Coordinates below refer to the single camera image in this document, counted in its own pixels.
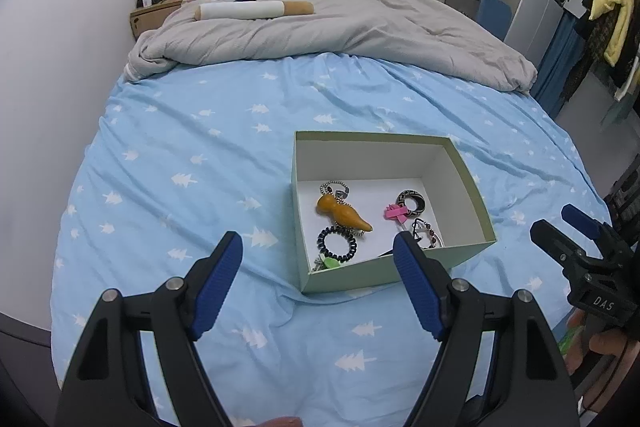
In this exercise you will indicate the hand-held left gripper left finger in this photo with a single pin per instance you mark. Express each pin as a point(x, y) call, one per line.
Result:
point(220, 282)

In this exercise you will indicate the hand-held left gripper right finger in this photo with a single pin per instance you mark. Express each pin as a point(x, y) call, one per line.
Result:
point(415, 277)

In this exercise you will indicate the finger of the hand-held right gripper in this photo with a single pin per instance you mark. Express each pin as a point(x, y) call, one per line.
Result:
point(552, 242)
point(580, 218)

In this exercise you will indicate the pink hair clip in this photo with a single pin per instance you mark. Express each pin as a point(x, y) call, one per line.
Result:
point(395, 212)

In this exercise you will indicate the pale green cardboard box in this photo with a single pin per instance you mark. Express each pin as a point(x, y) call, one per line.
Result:
point(345, 277)

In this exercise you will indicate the green flower black hair stick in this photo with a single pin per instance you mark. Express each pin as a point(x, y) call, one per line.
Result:
point(330, 263)

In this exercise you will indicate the orange gourd pendant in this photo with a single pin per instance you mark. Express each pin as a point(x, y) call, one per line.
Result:
point(345, 214)

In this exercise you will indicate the person's right hand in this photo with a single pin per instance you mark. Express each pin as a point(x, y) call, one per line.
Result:
point(607, 342)

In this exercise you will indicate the person's left hand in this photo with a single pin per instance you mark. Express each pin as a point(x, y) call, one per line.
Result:
point(280, 422)

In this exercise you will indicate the black crate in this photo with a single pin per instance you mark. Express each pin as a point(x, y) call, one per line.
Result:
point(625, 197)

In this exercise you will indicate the green packet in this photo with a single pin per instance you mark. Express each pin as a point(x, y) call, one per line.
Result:
point(570, 339)

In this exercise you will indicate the light blue tree-print bed sheet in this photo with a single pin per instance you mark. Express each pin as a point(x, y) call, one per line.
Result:
point(175, 157)

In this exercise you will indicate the dark hanging clothes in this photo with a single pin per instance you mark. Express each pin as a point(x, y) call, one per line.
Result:
point(595, 42)

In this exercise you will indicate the yellow sweater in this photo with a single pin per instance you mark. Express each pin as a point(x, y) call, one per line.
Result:
point(617, 7)

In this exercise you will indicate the blue chair back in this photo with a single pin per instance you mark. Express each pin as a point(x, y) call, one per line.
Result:
point(494, 14)

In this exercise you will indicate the grey duvet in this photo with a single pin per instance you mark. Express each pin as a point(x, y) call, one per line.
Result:
point(325, 27)

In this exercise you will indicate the white and tan rolled cushion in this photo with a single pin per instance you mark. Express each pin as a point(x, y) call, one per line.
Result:
point(240, 10)

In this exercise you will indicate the brown cardboard box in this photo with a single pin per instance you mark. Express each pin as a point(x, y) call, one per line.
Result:
point(147, 19)

